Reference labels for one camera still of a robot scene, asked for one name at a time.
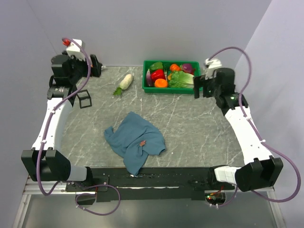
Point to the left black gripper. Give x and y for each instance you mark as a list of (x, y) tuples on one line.
[(96, 68)]

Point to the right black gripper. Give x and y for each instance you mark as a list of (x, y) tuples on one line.
[(200, 82)]

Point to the blue tank top garment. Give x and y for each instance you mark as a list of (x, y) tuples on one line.
[(127, 137)]

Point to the gold red brooch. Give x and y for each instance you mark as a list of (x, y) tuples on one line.
[(142, 143)]

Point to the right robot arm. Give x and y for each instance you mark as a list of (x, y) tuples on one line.
[(261, 169)]

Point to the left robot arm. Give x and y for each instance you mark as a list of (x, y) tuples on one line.
[(44, 161)]

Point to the purple onion toy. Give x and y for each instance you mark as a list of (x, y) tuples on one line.
[(187, 67)]

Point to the cabbage lettuce toy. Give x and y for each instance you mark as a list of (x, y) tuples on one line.
[(180, 79)]

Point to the black folding stand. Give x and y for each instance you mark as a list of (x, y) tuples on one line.
[(84, 98)]

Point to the orange carrot toy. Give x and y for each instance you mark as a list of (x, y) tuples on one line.
[(175, 67)]

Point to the white daikon radish toy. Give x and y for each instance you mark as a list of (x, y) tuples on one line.
[(124, 84)]

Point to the green plastic tray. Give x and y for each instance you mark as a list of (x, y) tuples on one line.
[(167, 64)]

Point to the orange tomato toy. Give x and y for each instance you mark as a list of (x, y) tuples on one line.
[(161, 83)]

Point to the red bell pepper toy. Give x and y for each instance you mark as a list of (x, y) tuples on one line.
[(158, 74)]

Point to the green bell pepper toy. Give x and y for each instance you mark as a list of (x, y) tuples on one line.
[(156, 66)]

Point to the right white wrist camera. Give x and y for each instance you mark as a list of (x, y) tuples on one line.
[(210, 66)]

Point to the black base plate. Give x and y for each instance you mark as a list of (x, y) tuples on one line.
[(151, 183)]

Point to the aluminium frame rail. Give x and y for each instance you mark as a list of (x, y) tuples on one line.
[(32, 188)]

